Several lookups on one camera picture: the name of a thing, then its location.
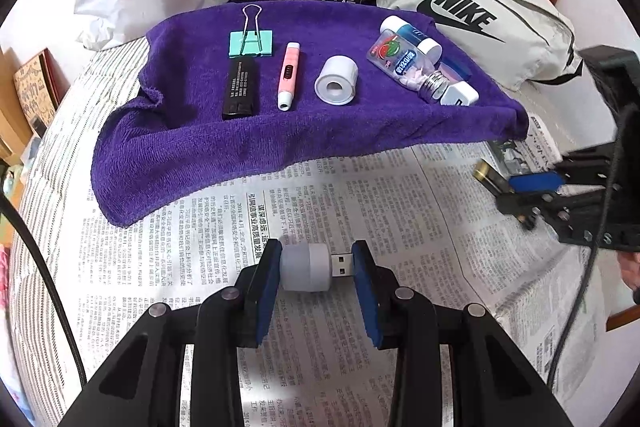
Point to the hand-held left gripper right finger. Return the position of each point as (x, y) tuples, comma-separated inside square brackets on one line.
[(367, 297)]

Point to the black gold tube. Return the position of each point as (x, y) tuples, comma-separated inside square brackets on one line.
[(487, 175)]

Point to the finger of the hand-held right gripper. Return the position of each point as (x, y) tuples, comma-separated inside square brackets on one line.
[(575, 217), (535, 180)]

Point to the brown illustrated book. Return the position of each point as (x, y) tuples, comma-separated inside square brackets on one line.
[(37, 92)]

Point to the black printed rectangular case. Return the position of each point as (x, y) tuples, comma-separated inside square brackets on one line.
[(240, 87)]

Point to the purple towel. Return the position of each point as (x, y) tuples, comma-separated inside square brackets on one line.
[(300, 132)]

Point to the newspaper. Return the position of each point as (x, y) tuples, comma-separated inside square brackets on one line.
[(175, 257)]

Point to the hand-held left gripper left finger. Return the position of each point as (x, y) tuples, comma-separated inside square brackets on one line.
[(267, 294)]

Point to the blue pink small packet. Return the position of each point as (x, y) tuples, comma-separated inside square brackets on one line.
[(457, 69)]

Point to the blue white capped bottle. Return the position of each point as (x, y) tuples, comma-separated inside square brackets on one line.
[(415, 32)]

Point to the white USB night light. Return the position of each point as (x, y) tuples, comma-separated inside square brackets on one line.
[(305, 267)]

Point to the person's right hand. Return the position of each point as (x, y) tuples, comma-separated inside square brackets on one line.
[(631, 272)]

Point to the white charger plug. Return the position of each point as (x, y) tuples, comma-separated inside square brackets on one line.
[(460, 93)]

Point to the pink cloth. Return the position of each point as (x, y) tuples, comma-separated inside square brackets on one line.
[(4, 277)]

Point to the floral cloth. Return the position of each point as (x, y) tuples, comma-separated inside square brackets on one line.
[(7, 182)]

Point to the teal binder clip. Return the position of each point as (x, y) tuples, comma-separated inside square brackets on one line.
[(265, 44)]

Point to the clear mint candy bottle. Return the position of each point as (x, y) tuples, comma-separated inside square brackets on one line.
[(400, 62)]

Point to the pink pen-shaped device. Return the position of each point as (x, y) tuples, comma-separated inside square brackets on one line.
[(287, 77)]

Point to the wooden rack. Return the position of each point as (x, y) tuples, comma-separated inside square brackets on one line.
[(12, 107)]

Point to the grey waist bag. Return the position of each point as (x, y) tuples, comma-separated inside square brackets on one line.
[(525, 52)]

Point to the white tape roll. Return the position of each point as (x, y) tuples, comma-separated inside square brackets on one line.
[(341, 72)]

